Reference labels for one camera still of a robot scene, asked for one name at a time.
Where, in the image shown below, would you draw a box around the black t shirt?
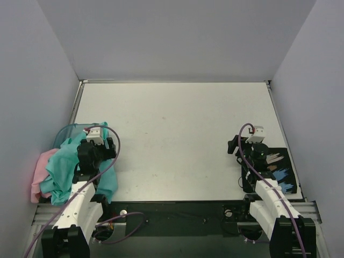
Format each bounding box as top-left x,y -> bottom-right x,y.
236,148 -> 298,194

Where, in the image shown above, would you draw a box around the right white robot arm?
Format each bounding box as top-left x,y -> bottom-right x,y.
227,135 -> 317,257

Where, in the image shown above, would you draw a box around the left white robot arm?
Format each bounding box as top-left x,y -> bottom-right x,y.
41,137 -> 117,257

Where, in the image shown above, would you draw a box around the clear plastic bin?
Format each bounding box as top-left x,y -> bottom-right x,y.
53,122 -> 109,150

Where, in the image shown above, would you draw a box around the teal t shirt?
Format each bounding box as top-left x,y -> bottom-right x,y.
39,121 -> 119,207

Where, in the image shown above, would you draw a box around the pink t shirt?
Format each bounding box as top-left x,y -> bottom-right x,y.
31,148 -> 59,203

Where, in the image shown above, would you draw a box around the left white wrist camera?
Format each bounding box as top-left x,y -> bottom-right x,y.
83,126 -> 104,145

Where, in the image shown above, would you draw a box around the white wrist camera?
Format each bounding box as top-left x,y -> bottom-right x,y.
83,126 -> 104,145
245,126 -> 266,144

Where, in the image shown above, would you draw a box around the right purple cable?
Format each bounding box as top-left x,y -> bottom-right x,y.
238,123 -> 309,258

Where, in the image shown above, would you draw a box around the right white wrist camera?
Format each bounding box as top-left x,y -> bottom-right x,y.
245,126 -> 266,144

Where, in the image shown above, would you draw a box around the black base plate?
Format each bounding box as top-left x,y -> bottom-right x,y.
105,200 -> 263,240

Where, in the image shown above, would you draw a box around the aluminium rail frame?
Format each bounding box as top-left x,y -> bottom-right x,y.
32,200 -> 322,226

